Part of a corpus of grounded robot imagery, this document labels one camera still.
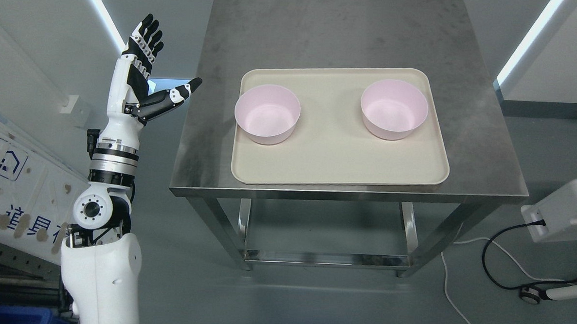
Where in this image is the beige plastic tray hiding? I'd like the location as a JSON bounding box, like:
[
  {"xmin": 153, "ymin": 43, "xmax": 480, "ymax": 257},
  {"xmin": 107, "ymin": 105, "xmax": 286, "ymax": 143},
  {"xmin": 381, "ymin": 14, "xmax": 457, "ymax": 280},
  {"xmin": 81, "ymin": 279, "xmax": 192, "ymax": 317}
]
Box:
[{"xmin": 231, "ymin": 68, "xmax": 450, "ymax": 186}]

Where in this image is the white cable on floor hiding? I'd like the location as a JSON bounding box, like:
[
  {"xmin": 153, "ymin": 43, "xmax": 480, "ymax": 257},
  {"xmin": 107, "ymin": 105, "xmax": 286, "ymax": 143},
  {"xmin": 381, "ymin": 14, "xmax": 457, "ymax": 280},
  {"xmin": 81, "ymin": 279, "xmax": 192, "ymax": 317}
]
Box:
[{"xmin": 437, "ymin": 235, "xmax": 577, "ymax": 324}]

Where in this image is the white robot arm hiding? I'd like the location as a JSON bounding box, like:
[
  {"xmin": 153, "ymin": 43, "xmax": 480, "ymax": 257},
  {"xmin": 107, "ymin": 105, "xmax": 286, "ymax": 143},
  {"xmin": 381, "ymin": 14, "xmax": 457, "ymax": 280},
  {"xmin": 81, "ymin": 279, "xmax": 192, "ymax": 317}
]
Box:
[{"xmin": 60, "ymin": 113, "xmax": 143, "ymax": 324}]

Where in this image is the blue crate bottom left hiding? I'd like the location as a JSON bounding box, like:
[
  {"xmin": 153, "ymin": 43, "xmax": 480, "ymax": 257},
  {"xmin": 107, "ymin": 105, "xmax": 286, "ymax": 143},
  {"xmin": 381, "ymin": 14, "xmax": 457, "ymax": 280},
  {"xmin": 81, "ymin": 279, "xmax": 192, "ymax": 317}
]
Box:
[{"xmin": 0, "ymin": 305, "xmax": 69, "ymax": 324}]

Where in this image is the white device on stand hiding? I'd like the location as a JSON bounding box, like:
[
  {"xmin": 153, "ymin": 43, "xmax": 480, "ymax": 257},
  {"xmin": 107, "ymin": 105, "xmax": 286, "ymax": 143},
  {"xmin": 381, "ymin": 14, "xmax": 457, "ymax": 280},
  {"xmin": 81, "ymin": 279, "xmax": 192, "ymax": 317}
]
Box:
[{"xmin": 521, "ymin": 179, "xmax": 577, "ymax": 243}]

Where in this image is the white wall socket box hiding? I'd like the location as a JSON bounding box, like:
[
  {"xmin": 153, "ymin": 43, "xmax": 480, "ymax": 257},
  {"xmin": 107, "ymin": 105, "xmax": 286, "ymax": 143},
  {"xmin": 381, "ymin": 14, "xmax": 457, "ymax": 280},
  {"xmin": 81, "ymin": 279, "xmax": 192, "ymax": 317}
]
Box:
[{"xmin": 59, "ymin": 94, "xmax": 92, "ymax": 128}]

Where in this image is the black power cable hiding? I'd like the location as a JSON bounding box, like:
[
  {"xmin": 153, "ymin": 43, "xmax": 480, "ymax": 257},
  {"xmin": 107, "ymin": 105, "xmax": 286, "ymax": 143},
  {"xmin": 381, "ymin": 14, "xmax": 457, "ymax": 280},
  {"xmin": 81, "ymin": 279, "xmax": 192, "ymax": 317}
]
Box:
[{"xmin": 480, "ymin": 217, "xmax": 577, "ymax": 294}]

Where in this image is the pink bowl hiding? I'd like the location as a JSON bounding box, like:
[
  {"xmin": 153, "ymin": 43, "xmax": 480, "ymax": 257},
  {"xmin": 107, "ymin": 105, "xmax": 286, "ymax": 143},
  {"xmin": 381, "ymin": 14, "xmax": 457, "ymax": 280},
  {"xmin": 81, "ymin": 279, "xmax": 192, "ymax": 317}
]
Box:
[
  {"xmin": 234, "ymin": 84, "xmax": 302, "ymax": 145},
  {"xmin": 360, "ymin": 79, "xmax": 429, "ymax": 141}
]

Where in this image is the stainless steel table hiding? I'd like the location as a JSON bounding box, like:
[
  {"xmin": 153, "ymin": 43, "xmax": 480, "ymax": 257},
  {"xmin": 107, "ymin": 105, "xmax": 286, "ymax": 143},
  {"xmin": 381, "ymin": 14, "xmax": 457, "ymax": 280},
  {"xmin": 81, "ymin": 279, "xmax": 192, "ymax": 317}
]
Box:
[{"xmin": 170, "ymin": 0, "xmax": 529, "ymax": 277}]

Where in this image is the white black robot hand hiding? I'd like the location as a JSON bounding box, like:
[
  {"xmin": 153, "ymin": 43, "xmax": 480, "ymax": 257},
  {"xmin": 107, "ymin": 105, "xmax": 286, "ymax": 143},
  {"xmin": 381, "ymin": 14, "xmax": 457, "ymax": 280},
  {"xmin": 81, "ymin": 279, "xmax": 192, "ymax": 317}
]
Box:
[{"xmin": 107, "ymin": 13, "xmax": 203, "ymax": 126}]

